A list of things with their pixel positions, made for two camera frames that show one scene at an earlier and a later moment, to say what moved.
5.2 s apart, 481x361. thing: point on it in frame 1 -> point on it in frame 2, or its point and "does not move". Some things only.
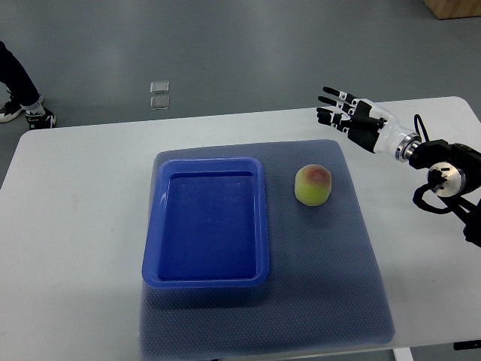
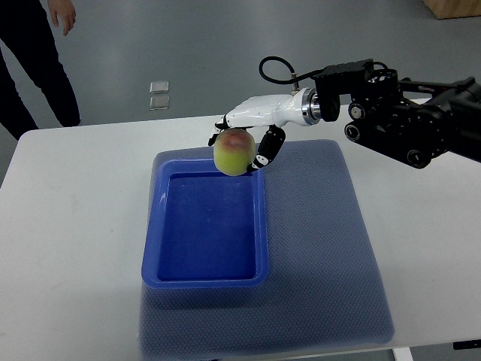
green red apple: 313,184 -> 234,150
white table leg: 403,354 does not move
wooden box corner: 447,9 does not move
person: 21,87 -> 28,32
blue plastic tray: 207,225 does not move
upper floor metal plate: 159,87 does not move
